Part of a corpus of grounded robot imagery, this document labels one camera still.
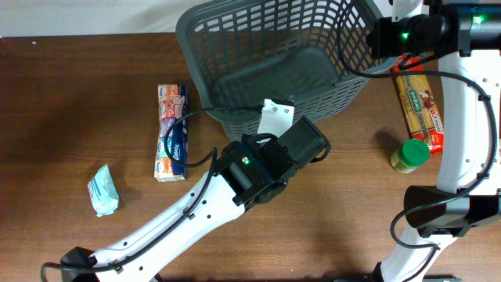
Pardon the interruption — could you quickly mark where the grey plastic basket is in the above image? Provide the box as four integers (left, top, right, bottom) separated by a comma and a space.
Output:
175, 0, 392, 140

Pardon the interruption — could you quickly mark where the Kleenex tissue multipack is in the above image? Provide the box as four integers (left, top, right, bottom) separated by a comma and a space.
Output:
153, 85, 188, 182

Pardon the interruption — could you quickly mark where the red spaghetti pasta package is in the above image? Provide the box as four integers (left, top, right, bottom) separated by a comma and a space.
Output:
394, 74, 445, 154

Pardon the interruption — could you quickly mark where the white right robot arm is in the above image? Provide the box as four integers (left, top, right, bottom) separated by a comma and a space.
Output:
368, 1, 500, 281

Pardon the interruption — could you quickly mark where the teal wet wipes packet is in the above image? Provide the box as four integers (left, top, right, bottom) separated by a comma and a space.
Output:
88, 164, 120, 217

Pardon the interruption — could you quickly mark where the green lidded spice jar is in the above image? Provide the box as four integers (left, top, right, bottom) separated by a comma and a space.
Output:
390, 139, 431, 174

